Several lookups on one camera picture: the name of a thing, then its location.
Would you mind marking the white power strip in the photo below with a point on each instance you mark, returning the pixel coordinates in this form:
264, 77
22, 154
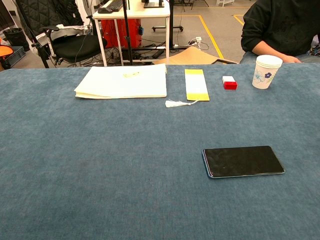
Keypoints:
197, 39

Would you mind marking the blue table cloth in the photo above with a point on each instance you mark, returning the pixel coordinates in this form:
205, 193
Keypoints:
125, 155

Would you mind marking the black keyboard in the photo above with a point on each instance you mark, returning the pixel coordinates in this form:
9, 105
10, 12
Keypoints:
115, 4

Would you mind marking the black monitor stand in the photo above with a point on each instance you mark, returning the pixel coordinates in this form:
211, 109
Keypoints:
153, 3

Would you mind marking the red cabinet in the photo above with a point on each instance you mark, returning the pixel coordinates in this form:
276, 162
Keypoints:
120, 32

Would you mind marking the brown cardboard sheet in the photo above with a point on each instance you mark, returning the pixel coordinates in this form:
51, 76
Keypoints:
192, 57

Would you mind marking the black rolling stand base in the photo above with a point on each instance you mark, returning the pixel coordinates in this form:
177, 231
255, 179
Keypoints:
170, 27

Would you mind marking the black quilted jacket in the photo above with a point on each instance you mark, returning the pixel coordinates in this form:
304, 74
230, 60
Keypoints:
45, 15

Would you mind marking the red white stamp box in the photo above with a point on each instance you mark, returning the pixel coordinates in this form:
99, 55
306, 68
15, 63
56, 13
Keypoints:
229, 82

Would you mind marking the person in black sweater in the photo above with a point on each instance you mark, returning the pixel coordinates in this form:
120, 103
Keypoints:
277, 27

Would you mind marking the yellow white bookmark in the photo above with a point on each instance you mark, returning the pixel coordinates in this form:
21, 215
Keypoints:
196, 85

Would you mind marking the black waste bin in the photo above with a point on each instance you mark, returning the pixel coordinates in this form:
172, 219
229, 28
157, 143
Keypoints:
15, 37

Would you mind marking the white bookmark tassel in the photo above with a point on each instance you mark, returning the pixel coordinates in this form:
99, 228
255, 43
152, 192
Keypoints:
173, 103

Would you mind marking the black office chair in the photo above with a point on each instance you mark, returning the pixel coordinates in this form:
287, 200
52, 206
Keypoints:
72, 46

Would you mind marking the white paper notebook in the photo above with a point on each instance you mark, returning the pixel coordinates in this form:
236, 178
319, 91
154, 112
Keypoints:
125, 82

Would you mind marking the orange object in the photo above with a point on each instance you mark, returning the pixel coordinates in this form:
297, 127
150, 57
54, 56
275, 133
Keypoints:
5, 51

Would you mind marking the black tripod pole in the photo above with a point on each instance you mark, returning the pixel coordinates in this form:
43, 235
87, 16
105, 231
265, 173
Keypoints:
127, 32

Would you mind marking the black computer mouse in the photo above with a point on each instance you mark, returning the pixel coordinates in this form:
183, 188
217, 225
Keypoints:
104, 10

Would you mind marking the black smartphone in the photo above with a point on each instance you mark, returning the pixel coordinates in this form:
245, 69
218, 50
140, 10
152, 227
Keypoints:
243, 161

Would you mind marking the white desk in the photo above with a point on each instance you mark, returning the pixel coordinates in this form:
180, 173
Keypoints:
135, 13

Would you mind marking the floral white paper cup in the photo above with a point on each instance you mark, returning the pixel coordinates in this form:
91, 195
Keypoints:
265, 72

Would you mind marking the grey plastic crate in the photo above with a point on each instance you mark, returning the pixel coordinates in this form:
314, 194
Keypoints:
15, 55

